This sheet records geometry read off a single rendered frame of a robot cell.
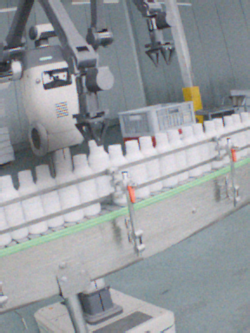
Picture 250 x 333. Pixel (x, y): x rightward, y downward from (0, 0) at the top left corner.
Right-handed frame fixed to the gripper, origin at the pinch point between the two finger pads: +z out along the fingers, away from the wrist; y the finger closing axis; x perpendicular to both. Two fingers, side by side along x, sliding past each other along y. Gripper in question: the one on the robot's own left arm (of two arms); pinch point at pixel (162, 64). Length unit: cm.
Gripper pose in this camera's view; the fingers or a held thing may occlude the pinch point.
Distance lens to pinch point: 163.0
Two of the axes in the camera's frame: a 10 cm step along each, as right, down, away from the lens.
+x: -7.8, 2.4, -5.7
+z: 1.7, 9.7, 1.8
